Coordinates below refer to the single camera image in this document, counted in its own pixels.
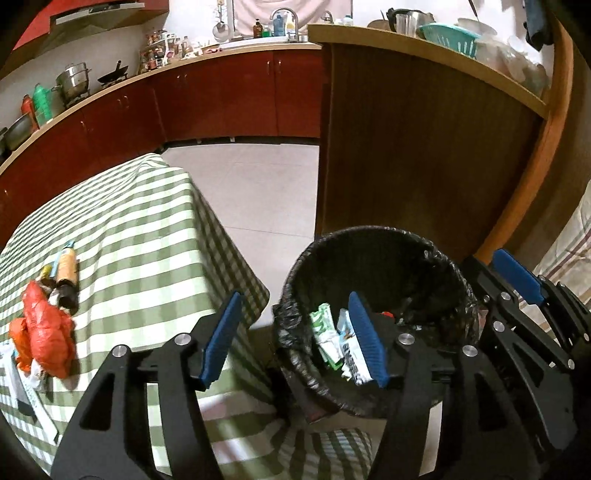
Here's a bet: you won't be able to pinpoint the brown bottle with black cap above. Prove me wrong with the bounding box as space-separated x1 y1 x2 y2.
54 247 81 311

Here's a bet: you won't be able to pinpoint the red wall cabinets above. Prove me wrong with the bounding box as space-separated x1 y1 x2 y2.
13 0 170 52

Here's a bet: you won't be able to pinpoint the grey metal pot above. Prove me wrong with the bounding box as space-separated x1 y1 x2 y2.
0 114 34 154

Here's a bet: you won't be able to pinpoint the black wok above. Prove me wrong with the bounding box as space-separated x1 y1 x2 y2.
97 60 131 86

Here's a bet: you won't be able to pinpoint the clear plastic containers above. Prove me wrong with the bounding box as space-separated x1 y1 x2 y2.
475 36 549 94

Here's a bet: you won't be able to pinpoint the steel sink faucet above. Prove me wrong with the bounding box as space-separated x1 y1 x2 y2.
270 6 302 42

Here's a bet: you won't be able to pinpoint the steel steamer pot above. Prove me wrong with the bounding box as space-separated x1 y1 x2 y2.
52 64 93 101

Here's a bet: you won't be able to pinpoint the range hood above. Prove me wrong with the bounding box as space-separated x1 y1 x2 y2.
50 0 154 27

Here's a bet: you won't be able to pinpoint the pink window cloth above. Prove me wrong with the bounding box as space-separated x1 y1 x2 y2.
231 0 352 25

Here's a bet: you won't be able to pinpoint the striped beige cloth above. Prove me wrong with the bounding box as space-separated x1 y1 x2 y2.
531 180 591 315

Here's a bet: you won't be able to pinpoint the wooden counter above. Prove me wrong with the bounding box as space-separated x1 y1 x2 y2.
307 23 575 278

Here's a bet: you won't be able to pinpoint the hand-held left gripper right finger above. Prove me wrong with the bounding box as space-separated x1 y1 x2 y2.
348 291 536 480

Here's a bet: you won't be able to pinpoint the white paper packaging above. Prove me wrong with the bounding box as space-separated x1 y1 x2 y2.
0 340 62 445

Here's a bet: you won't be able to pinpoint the red kitchen base cabinets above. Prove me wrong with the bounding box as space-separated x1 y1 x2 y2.
0 45 324 252

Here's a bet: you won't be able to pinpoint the black trash bin with liner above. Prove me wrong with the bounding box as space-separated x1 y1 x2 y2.
272 225 485 418

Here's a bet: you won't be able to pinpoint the green plastic basket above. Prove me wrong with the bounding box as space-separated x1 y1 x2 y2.
417 23 482 59

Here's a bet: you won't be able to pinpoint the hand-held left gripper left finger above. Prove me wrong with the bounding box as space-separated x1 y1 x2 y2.
51 291 245 480

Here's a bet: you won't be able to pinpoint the green white checkered tablecloth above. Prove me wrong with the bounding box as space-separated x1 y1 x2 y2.
0 152 375 480

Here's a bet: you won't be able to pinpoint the white blue wrapper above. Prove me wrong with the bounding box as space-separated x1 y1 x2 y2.
336 308 376 387

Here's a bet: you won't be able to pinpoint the orange plastic bag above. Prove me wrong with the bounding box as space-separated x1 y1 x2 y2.
8 280 77 380

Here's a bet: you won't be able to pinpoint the red thermos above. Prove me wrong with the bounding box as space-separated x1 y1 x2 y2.
21 94 40 133

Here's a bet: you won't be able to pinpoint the dark hanging cloth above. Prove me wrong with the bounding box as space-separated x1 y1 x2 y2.
525 0 556 51

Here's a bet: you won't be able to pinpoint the rack of spice jars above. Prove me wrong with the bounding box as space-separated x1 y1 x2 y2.
137 30 205 75

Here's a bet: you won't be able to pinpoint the hanging metal strainer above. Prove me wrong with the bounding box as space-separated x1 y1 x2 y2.
212 0 232 40

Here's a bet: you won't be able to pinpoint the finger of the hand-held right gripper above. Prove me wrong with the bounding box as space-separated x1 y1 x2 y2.
491 248 591 374
459 256 579 455

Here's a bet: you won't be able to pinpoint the white plates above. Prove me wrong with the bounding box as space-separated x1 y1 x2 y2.
456 17 500 47

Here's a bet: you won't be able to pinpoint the steel electric kettle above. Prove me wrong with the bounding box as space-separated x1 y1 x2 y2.
386 7 437 37

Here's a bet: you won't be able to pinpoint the green white wrapper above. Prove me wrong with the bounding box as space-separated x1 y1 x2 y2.
308 302 346 371

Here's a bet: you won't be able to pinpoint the green thermos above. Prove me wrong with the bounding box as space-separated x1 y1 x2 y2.
32 84 56 128

